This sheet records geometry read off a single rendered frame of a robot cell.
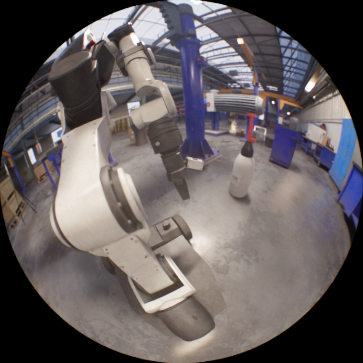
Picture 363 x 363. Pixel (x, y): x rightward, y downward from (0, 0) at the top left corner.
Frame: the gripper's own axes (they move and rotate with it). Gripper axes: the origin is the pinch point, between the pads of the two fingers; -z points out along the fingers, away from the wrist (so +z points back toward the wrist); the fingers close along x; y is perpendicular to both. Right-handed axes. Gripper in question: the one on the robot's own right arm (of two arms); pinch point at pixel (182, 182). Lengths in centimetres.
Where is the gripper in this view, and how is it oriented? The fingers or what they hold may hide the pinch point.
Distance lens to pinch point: 33.9
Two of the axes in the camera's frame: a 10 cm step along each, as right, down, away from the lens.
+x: -0.2, -3.6, 9.3
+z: -3.4, -8.7, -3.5
